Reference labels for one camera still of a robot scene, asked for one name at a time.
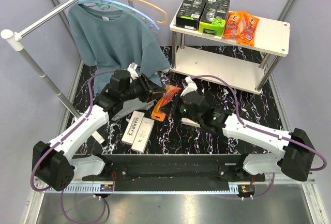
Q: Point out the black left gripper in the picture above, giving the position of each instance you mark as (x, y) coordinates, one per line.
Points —
(150, 89)

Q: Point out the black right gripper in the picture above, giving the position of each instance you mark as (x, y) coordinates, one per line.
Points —
(174, 106)

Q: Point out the orange snack packet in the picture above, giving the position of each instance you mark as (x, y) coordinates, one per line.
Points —
(157, 113)
(247, 35)
(233, 25)

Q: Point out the black green razor box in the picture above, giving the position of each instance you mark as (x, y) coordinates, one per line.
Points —
(214, 17)

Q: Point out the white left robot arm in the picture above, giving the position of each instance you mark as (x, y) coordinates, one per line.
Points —
(54, 162)

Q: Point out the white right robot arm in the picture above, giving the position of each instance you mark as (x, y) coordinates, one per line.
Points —
(288, 152)

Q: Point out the black razor box on shelf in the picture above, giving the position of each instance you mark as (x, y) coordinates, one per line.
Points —
(189, 14)

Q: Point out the white two-tier shelf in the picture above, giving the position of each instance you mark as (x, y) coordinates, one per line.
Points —
(242, 67)

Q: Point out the long white cosmetic box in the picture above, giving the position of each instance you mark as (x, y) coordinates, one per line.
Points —
(189, 122)

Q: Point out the black marble pattern mat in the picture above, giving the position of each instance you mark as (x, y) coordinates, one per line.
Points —
(171, 136)

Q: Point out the grey folded cloth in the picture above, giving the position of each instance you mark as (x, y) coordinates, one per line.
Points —
(131, 106)

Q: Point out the white harry's box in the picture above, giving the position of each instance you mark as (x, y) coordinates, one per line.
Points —
(142, 137)
(132, 128)

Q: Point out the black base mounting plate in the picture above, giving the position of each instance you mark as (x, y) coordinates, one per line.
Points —
(174, 173)

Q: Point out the teal t-shirt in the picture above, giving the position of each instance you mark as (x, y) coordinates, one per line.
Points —
(112, 40)

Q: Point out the blue plastic hanger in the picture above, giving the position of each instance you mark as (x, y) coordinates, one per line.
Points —
(129, 9)

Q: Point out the metal clothes rack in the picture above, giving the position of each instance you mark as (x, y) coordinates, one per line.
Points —
(30, 111)

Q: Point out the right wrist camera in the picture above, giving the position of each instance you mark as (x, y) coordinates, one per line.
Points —
(189, 86)

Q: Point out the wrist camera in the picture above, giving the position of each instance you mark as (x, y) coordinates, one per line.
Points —
(132, 70)
(189, 86)

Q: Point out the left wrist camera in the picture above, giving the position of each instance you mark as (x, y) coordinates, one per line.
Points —
(132, 70)

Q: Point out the aluminium rail frame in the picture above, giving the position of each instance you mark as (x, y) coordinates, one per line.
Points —
(281, 178)

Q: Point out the white slotted cable duct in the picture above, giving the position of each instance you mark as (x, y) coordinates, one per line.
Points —
(89, 188)

